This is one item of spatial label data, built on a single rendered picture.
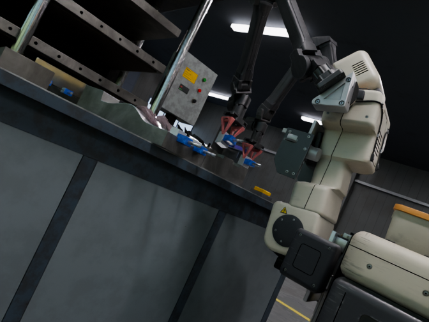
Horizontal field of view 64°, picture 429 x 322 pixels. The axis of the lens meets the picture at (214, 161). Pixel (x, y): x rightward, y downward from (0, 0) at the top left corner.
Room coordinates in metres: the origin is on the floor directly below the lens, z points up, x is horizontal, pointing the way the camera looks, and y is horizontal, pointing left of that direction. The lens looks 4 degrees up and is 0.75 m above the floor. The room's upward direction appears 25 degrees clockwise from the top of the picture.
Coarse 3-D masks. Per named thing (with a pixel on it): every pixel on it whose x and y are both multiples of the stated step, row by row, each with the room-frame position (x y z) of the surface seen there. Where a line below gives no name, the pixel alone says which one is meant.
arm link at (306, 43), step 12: (276, 0) 1.17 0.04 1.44; (288, 0) 1.13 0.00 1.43; (288, 12) 1.13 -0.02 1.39; (300, 12) 1.14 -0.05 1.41; (288, 24) 1.14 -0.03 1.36; (300, 24) 1.11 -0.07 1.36; (300, 36) 1.10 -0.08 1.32; (300, 48) 1.09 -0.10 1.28; (312, 48) 1.09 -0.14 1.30; (300, 60) 1.07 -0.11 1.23; (300, 72) 1.08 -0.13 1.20
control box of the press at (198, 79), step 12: (192, 60) 2.23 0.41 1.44; (180, 72) 2.20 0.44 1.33; (192, 72) 2.25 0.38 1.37; (204, 72) 2.31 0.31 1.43; (180, 84) 2.22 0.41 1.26; (192, 84) 2.28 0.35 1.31; (204, 84) 2.33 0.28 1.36; (168, 96) 2.20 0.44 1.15; (180, 96) 2.25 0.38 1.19; (192, 96) 2.30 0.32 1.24; (204, 96) 2.36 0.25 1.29; (168, 108) 2.22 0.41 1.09; (180, 108) 2.27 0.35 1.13; (192, 108) 2.33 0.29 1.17; (168, 120) 2.30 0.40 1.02; (180, 120) 2.39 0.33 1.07; (192, 120) 2.36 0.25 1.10
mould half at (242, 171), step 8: (216, 152) 1.42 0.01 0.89; (208, 160) 1.41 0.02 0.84; (216, 160) 1.44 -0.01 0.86; (224, 160) 1.46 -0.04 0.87; (232, 160) 1.49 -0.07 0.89; (208, 168) 1.42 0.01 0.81; (216, 168) 1.45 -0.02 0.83; (224, 168) 1.47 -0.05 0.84; (232, 168) 1.50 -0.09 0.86; (240, 168) 1.53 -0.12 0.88; (224, 176) 1.49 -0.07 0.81; (232, 176) 1.52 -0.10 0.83; (240, 176) 1.54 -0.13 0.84; (240, 184) 1.56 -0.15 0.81
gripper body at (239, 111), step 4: (236, 104) 1.47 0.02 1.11; (240, 104) 1.46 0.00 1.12; (236, 108) 1.46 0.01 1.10; (240, 108) 1.45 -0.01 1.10; (224, 112) 1.46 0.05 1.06; (228, 112) 1.45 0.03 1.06; (232, 112) 1.42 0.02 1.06; (236, 112) 1.45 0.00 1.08; (240, 112) 1.45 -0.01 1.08; (244, 112) 1.46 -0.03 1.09; (232, 116) 1.46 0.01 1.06; (236, 116) 1.44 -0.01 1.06; (240, 116) 1.45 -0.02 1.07; (236, 124) 1.51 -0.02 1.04; (244, 124) 1.48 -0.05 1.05
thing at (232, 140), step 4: (220, 132) 1.45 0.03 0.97; (220, 136) 1.44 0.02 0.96; (224, 136) 1.43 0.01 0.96; (228, 136) 1.42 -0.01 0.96; (232, 136) 1.41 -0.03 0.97; (216, 140) 1.45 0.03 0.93; (220, 140) 1.43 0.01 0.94; (224, 140) 1.42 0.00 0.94; (228, 140) 1.40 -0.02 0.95; (232, 140) 1.41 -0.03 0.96; (236, 140) 1.39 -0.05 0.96; (240, 140) 1.38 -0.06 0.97; (220, 144) 1.45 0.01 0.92; (224, 144) 1.44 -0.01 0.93; (228, 144) 1.45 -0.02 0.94; (232, 144) 1.43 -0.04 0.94
